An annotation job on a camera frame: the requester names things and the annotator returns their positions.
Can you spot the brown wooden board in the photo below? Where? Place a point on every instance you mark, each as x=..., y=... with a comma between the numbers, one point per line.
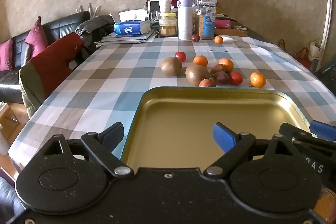
x=231, y=32

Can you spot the red wooden chair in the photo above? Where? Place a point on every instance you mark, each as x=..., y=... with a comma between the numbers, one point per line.
x=55, y=61

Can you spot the dark red plum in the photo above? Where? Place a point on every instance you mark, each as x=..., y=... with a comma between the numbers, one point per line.
x=195, y=37

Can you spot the black bag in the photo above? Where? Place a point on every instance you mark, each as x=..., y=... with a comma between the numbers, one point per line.
x=326, y=71

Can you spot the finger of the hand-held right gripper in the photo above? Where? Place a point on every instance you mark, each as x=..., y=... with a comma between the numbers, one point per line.
x=324, y=130
x=294, y=132

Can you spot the dark cover book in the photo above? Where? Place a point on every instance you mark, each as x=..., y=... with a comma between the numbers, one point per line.
x=126, y=37

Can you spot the white paper cup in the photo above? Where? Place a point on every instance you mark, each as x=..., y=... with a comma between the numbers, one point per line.
x=166, y=6

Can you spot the blue tissue pack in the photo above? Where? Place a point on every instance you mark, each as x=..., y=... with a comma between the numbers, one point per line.
x=130, y=28

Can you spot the magenta cushion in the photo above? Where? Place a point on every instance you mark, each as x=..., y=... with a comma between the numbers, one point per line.
x=5, y=54
x=36, y=36

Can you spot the grey jacket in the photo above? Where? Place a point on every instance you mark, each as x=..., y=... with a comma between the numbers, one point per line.
x=92, y=27

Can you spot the grey metal rack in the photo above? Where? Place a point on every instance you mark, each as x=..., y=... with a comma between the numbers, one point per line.
x=89, y=9

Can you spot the small red tomato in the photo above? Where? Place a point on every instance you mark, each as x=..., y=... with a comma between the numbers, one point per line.
x=236, y=78
x=180, y=56

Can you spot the red paper bag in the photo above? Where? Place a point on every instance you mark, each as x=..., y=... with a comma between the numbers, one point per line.
x=304, y=57

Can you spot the white paper bag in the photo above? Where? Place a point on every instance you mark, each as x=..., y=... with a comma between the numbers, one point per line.
x=316, y=50

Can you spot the white thermos lilac lid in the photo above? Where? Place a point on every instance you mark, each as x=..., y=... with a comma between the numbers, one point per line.
x=185, y=20

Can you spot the black leather sofa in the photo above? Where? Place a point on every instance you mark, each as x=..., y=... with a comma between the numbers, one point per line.
x=60, y=24

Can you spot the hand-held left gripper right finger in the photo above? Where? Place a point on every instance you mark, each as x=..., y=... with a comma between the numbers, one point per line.
x=223, y=136

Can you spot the red peach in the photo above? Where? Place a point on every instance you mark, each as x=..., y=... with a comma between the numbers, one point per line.
x=207, y=83

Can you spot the checked tablecloth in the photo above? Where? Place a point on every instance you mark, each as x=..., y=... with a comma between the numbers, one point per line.
x=105, y=77

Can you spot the olive green cloth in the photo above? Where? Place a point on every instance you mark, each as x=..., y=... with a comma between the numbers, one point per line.
x=27, y=90

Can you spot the glass jar yellow lid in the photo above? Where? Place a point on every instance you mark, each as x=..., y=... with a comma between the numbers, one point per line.
x=168, y=26

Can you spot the brown kiwi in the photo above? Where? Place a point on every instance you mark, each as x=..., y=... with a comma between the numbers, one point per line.
x=195, y=74
x=171, y=66

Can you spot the clear canister blue label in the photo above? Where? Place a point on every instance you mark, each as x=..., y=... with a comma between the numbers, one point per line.
x=207, y=22

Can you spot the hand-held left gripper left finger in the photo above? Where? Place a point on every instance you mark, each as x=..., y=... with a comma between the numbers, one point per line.
x=116, y=132

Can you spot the mandarin orange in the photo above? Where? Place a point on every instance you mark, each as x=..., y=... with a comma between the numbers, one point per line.
x=226, y=64
x=200, y=60
x=218, y=40
x=257, y=80

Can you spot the pink pouch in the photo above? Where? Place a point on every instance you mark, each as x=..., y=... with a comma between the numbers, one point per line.
x=223, y=23

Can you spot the reddish brown plum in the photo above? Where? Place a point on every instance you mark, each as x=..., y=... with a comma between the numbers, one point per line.
x=216, y=68

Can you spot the white tissue box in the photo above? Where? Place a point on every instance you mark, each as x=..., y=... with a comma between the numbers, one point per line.
x=131, y=14

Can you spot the dark purple plum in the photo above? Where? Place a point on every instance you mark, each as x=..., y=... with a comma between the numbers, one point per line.
x=221, y=78

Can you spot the gold metal tray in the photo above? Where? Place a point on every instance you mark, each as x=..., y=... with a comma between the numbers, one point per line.
x=183, y=119

